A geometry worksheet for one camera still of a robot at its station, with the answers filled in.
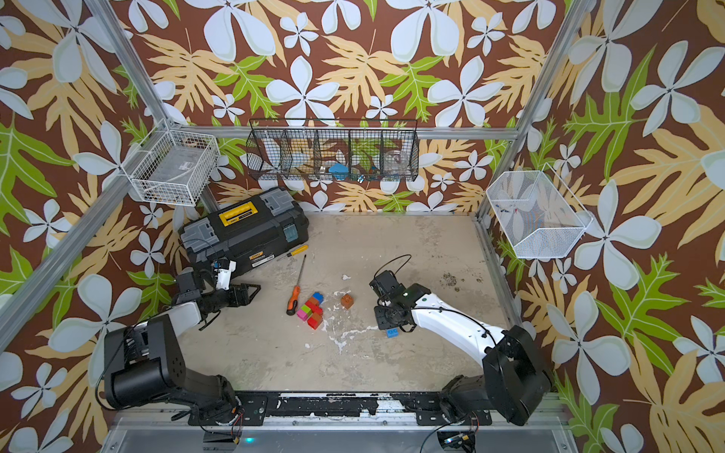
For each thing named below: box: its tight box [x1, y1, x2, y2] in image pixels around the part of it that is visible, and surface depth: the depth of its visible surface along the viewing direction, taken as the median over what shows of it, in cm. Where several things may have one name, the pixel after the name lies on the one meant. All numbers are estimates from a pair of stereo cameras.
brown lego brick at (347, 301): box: [340, 293, 355, 310], surface depth 95 cm
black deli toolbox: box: [178, 186, 310, 275], surface depth 97 cm
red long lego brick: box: [304, 300, 324, 316], surface depth 93 cm
